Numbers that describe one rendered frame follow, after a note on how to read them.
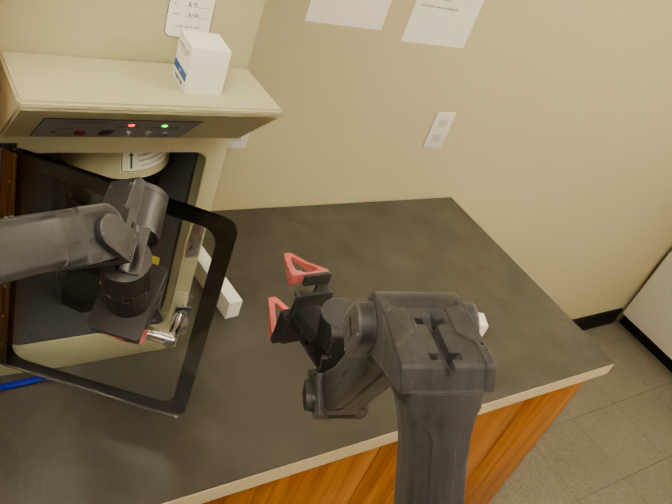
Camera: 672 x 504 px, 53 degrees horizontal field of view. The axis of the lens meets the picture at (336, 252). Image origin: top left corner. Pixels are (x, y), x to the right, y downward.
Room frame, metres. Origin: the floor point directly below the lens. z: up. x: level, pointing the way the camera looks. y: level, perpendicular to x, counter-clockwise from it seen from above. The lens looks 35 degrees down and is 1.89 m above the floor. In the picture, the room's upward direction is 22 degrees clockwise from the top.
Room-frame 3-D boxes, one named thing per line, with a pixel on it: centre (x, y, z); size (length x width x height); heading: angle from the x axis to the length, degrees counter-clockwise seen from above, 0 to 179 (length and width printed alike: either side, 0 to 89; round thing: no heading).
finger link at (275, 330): (0.84, 0.04, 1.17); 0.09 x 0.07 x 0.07; 44
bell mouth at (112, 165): (0.87, 0.38, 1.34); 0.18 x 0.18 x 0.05
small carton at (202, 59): (0.78, 0.24, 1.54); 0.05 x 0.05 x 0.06; 39
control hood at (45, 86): (0.74, 0.29, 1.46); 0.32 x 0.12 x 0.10; 134
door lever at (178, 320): (0.67, 0.20, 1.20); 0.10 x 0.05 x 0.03; 97
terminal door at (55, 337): (0.69, 0.28, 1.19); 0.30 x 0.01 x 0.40; 97
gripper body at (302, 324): (0.79, -0.01, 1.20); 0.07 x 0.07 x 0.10; 44
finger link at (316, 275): (0.84, 0.04, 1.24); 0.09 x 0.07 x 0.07; 44
